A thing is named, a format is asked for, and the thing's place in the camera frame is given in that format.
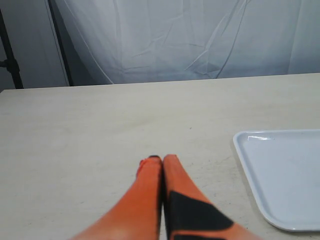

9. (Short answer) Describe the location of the white backdrop cloth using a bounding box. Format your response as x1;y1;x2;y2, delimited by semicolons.
55;0;320;84

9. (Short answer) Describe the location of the white plastic tray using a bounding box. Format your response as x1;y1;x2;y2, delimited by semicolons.
233;129;320;232

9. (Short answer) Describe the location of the black backdrop frame pole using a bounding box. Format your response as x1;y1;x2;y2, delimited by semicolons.
48;0;74;87

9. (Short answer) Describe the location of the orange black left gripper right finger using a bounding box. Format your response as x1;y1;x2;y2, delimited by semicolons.
163;154;260;240

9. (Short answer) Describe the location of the black stand pole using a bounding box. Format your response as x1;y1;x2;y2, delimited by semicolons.
0;12;24;89

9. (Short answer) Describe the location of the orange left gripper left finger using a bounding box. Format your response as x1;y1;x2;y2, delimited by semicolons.
72;155;163;240

